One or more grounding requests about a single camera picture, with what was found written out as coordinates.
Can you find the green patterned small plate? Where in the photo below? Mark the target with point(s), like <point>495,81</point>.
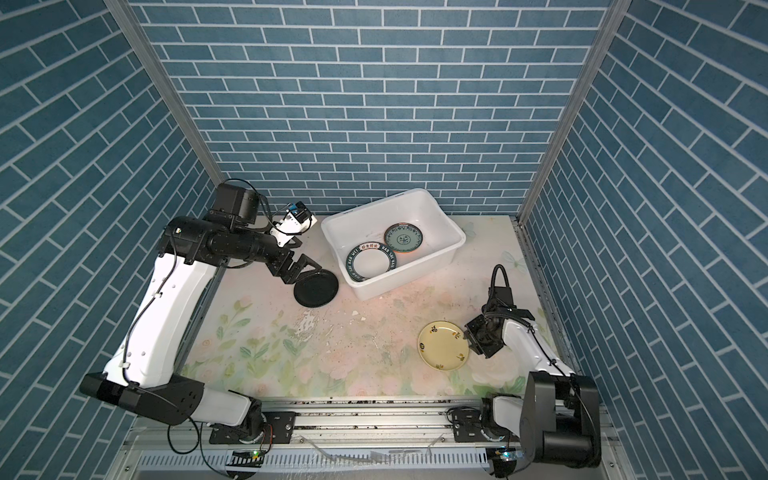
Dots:
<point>403,237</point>

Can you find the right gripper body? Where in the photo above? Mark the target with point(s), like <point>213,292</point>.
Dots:
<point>478,331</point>

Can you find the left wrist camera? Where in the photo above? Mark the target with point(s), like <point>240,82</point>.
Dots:
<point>298,219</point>

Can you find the right aluminium corner post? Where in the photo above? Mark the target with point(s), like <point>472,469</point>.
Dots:
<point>596,55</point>

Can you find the green rim plate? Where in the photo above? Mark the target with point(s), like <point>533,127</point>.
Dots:
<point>368,260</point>

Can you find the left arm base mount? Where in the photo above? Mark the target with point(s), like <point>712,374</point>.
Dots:
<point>258,428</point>

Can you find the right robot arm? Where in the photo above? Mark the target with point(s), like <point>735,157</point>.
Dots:
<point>557,419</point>

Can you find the left aluminium corner post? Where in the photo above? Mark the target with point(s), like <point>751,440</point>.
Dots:
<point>129,25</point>

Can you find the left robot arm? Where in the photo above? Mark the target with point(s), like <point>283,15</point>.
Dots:
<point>142,376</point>

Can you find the cream yellow plate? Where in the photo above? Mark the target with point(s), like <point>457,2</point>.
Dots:
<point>442,346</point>

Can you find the black round plate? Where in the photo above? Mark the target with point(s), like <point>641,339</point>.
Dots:
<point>316,288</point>

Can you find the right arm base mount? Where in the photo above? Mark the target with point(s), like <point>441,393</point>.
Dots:
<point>480,426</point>

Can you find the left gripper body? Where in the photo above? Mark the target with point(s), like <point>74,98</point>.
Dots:
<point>278,263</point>

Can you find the aluminium corner post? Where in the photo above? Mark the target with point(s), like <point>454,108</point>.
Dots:
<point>596,55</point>
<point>129,25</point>

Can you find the aluminium rail frame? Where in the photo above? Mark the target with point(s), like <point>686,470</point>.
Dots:
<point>368,438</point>

